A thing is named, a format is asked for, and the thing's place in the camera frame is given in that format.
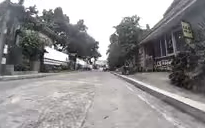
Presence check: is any dark green bush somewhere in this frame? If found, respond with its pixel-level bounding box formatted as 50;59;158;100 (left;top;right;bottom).
168;24;205;94

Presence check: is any white fence wall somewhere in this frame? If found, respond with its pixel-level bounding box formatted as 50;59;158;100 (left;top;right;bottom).
42;45;93;71

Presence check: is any group of tall trees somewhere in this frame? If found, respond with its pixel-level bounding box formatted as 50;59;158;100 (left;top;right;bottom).
106;14;151;75

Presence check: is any concrete kerb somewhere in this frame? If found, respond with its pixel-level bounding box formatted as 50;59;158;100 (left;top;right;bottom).
110;71;205;125

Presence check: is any row of trees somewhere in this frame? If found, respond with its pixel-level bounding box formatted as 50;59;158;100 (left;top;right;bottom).
9;0;103;69

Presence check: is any raised concrete verge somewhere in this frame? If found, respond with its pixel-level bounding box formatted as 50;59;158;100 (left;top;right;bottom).
0;69;81;83

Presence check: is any grey asphalt road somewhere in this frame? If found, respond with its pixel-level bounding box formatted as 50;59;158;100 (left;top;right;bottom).
0;69;205;128

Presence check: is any yellow hanging sign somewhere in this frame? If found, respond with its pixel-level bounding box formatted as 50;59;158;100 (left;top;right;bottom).
180;20;194;40

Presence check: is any small leafy tree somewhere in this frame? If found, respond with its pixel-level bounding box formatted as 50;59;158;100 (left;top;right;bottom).
18;29;54;73

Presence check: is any grey concrete pavement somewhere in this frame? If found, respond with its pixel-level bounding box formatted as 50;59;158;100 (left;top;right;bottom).
118;71;205;108

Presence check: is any building with porch roof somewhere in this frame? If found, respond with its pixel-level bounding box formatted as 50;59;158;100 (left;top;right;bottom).
136;0;205;73

